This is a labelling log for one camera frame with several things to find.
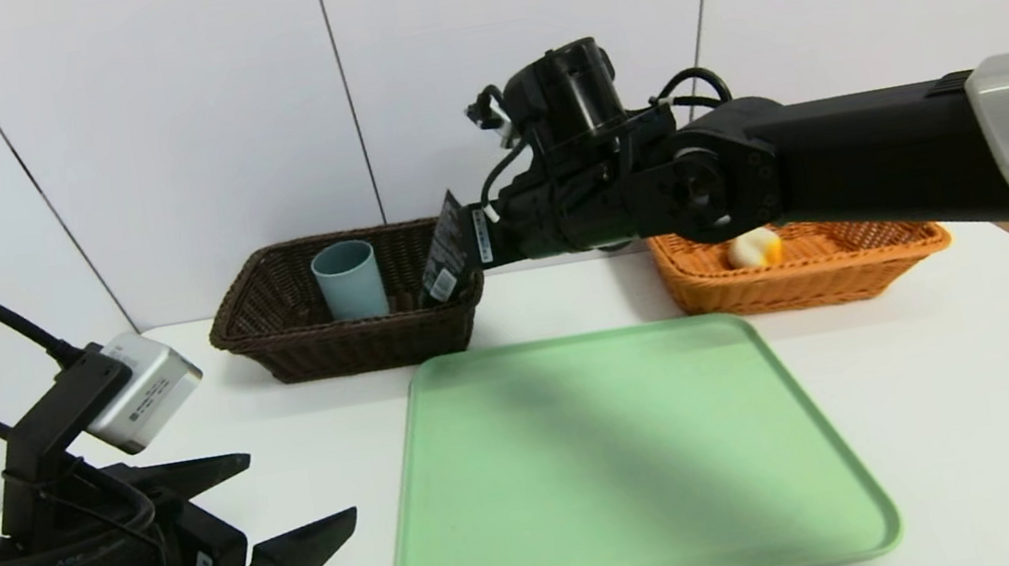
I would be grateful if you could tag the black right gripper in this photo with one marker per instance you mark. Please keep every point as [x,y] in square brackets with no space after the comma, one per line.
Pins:
[481,235]

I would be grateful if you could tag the black squeeze tube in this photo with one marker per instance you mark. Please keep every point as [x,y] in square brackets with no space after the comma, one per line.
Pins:
[447,252]

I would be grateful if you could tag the blue-grey plastic cup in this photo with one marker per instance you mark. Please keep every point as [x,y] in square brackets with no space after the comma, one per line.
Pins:
[350,282]

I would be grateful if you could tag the toy egg orange yolk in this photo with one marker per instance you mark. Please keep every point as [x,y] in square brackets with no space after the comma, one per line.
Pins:
[752,250]

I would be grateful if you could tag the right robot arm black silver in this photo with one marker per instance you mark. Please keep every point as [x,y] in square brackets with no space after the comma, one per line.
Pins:
[869,154]

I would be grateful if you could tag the dark brown wicker basket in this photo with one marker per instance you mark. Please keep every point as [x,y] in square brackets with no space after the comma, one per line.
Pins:
[372,339]

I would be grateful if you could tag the orange wicker basket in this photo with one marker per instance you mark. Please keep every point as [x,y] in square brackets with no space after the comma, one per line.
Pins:
[827,272]

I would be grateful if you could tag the light green plastic tray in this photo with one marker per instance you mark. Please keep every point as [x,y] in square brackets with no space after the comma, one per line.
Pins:
[615,468]

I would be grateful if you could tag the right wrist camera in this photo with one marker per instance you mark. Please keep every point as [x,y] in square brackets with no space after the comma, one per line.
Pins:
[488,115]

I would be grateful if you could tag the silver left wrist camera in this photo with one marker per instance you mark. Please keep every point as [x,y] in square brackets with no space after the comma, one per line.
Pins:
[147,390]

